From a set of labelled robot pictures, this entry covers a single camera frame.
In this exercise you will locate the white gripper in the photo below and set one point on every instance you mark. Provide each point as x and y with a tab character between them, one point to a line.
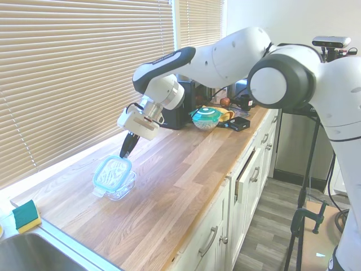
138	124

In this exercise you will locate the glass container with teal lid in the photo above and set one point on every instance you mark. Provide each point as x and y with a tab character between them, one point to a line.
111	175

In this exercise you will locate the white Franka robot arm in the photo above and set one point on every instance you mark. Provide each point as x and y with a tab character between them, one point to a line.
237	59

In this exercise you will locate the clear glass food container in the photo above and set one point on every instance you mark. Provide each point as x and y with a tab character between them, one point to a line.
124	189

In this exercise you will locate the glass bowl with teal lid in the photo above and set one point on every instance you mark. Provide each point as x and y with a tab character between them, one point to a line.
206	118

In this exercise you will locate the black coffee maker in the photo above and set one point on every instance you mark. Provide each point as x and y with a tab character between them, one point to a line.
180	115

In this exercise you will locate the wide beige window blind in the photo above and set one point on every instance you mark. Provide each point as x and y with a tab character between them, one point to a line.
79	79

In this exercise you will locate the yellow cloth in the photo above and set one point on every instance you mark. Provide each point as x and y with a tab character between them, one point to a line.
228	115

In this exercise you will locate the red apple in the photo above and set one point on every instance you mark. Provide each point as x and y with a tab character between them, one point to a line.
224	101

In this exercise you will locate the black box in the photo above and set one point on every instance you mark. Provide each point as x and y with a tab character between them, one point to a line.
239	123

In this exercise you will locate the yellow and green sponge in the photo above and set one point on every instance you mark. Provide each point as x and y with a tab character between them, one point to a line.
26	216

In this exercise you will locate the white kitchen cabinet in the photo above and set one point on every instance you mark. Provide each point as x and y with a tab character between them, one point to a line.
248	192

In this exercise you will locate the silver round cabinet knob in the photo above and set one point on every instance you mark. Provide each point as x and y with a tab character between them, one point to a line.
224	240

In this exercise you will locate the narrow beige window blind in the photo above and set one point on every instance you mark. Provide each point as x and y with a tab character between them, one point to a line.
200	22

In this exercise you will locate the stainless steel sink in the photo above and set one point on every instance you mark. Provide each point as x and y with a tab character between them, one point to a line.
34	254

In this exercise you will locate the green clamp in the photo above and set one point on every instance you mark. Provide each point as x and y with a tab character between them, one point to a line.
320	216

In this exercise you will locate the brown cardboard sheet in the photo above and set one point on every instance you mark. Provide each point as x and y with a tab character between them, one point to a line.
324	234

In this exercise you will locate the black camera tripod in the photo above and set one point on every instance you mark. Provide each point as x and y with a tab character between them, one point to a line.
307	175

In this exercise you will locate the grey exterior camera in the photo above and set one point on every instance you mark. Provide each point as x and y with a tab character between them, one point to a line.
331	41

